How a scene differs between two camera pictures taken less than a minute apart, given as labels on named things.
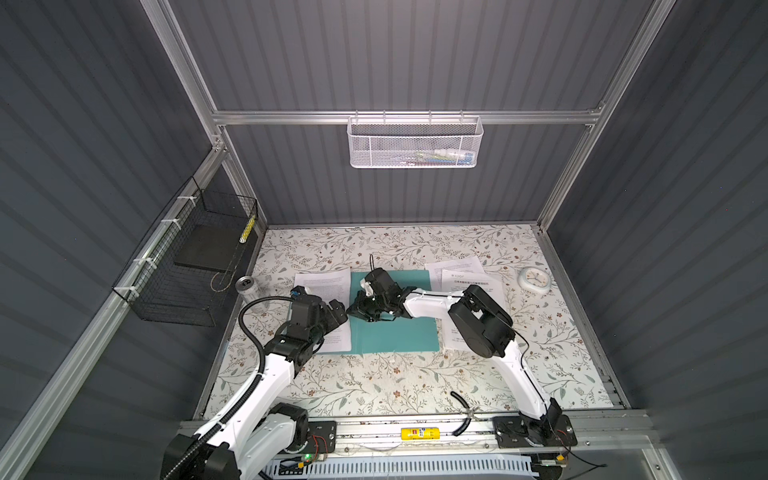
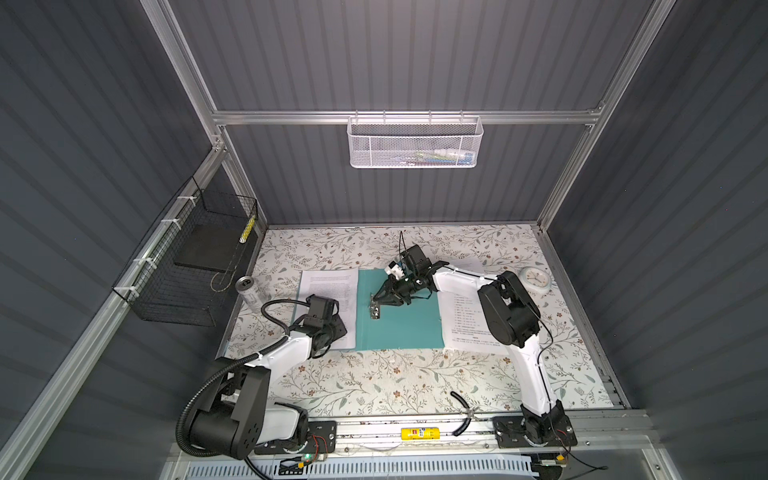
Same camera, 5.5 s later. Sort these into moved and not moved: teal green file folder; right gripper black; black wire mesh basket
Moved: right gripper black
Not moved: teal green file folder; black wire mesh basket
